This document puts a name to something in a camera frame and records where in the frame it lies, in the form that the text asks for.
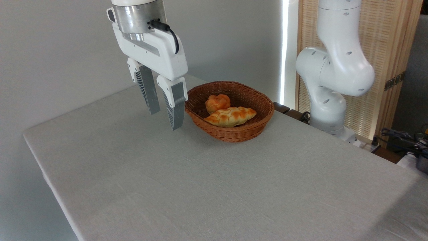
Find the long braided bread loaf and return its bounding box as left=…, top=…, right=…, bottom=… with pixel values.
left=204, top=106, right=257, bottom=128

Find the black cable bundle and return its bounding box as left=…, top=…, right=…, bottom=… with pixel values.
left=381, top=128, right=428, bottom=158

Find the grey linen tablecloth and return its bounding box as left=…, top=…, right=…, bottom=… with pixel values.
left=23, top=71, right=428, bottom=241

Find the round knotted bread roll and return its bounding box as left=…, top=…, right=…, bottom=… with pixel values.
left=205, top=94, right=231, bottom=114

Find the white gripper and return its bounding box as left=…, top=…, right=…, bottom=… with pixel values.
left=107, top=7, right=189, bottom=131

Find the dark metal screen hinge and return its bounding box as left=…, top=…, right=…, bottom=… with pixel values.
left=384, top=71, right=407, bottom=91

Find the wooden folding screen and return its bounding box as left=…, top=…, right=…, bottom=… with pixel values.
left=296, top=0, right=424, bottom=148

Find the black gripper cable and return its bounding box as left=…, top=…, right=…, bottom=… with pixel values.
left=150, top=19, right=180, bottom=54

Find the brown wicker basket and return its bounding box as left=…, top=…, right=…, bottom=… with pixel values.
left=185, top=81, right=275, bottom=143

